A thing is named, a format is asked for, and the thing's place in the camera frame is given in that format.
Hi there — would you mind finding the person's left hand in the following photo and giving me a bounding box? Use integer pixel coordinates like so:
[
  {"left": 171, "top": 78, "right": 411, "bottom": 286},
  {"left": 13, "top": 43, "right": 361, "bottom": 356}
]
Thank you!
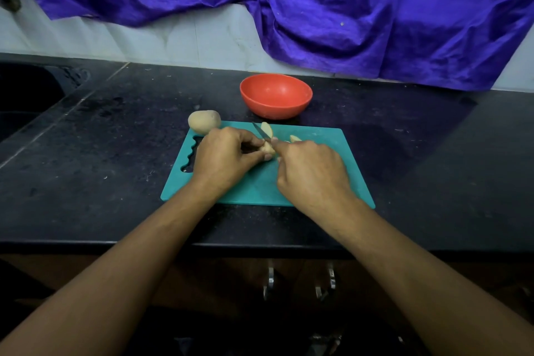
[{"left": 190, "top": 127, "right": 268, "bottom": 201}]

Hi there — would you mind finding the person's right hand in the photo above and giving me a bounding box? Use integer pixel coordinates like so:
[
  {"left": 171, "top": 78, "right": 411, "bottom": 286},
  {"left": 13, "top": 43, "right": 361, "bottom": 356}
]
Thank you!
[{"left": 269, "top": 138, "right": 355, "bottom": 221}]

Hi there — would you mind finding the teal plastic cutting board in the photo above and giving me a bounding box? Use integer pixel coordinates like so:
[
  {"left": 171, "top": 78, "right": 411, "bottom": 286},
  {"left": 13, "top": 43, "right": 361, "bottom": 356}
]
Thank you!
[{"left": 160, "top": 121, "right": 377, "bottom": 209}]

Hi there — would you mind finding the whole brown potato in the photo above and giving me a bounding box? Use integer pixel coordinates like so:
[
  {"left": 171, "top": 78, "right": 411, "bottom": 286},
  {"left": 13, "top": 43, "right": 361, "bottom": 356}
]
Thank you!
[{"left": 187, "top": 110, "right": 222, "bottom": 134}]

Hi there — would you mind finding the red-handled kitchen knife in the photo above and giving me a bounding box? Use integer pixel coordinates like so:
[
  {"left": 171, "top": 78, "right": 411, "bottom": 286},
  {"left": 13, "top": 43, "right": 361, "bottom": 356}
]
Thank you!
[{"left": 253, "top": 123, "right": 273, "bottom": 145}]

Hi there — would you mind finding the orange bowl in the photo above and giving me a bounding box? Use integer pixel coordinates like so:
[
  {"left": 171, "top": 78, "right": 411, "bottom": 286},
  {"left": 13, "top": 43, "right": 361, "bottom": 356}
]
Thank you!
[{"left": 239, "top": 73, "right": 314, "bottom": 121}]

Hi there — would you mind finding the person's left forearm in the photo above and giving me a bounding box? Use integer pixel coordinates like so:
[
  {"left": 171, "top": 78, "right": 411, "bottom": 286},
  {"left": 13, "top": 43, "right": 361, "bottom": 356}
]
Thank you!
[{"left": 0, "top": 178, "right": 216, "bottom": 356}]

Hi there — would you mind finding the person's right forearm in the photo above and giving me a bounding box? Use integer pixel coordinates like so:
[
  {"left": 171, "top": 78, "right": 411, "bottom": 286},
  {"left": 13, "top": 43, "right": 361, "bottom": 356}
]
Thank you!
[{"left": 329, "top": 193, "right": 534, "bottom": 356}]

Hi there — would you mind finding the purple cloth curtain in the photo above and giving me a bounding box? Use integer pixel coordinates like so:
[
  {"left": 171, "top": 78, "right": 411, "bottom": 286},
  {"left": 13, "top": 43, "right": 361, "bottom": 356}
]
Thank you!
[{"left": 0, "top": 0, "right": 534, "bottom": 92}]

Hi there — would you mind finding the dark kitchen sink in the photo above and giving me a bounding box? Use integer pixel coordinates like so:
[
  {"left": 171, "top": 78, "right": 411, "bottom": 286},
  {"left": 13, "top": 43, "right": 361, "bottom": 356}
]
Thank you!
[{"left": 0, "top": 63, "right": 88, "bottom": 142}]

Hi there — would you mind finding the metal cabinet handle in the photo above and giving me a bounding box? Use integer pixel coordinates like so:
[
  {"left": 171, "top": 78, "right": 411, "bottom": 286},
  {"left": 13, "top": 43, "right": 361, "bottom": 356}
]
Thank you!
[
  {"left": 315, "top": 264, "right": 337, "bottom": 301},
  {"left": 264, "top": 266, "right": 276, "bottom": 301}
]

